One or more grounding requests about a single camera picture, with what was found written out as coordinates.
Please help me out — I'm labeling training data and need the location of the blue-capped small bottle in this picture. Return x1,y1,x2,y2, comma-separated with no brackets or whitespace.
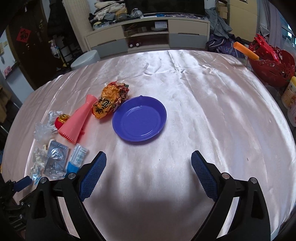
66,144,88,174

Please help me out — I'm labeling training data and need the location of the silver blister pack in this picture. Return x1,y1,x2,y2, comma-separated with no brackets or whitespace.
43,141,69,180

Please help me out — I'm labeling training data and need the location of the clear crumpled plastic bag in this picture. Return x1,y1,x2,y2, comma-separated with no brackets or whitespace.
34,110,63,145

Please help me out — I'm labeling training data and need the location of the pink plastic cone horn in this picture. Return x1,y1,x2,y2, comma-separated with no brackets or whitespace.
58,94,97,144

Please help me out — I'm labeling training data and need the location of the red round ornament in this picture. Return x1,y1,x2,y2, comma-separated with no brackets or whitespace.
54,114,70,130

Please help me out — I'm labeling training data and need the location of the pink label white bottle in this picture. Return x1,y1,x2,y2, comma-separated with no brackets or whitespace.
287,105,296,127

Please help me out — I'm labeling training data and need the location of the crumpled orange snack wrapper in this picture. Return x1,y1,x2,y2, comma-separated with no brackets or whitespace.
92,81,129,119

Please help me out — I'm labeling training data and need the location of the pink satin tablecloth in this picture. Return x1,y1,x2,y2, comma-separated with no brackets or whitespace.
1,49,296,241

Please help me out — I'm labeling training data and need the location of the yellow-capped white bottle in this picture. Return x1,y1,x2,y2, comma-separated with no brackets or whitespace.
281,76,296,109

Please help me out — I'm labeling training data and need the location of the blue plastic plate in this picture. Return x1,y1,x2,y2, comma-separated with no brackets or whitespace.
112,95,167,142

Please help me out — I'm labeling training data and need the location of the white round stool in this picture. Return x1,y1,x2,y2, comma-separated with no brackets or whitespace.
71,50,100,70

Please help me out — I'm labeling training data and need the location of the red plastic basket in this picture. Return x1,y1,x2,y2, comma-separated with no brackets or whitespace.
249,34,295,88

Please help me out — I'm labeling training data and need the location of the grey draped clothing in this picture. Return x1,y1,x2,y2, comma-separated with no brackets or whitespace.
205,8,239,57

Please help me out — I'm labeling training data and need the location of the pile of folded clothes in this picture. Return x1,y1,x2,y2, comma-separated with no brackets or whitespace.
89,0,144,30

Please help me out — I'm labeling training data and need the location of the beige tv cabinet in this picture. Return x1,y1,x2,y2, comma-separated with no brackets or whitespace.
85,16,210,59

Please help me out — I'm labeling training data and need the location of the yellow wooden wardrobe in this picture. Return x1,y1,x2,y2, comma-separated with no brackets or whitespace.
228,0,259,42

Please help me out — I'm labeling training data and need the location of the black television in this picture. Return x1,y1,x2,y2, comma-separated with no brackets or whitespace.
125,0,205,16

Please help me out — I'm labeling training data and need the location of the orange stick handle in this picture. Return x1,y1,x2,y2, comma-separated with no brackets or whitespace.
233,42,259,60

